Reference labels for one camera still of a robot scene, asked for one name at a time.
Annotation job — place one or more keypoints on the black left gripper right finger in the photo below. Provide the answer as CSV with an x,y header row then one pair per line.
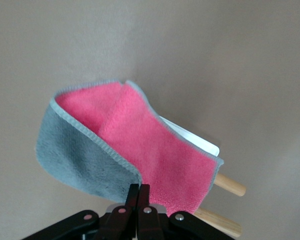
x,y
144,197

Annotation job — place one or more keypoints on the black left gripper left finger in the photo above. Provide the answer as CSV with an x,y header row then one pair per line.
x,y
132,197

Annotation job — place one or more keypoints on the pink and grey microfibre cloth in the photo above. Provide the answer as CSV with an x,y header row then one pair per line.
x,y
152,150

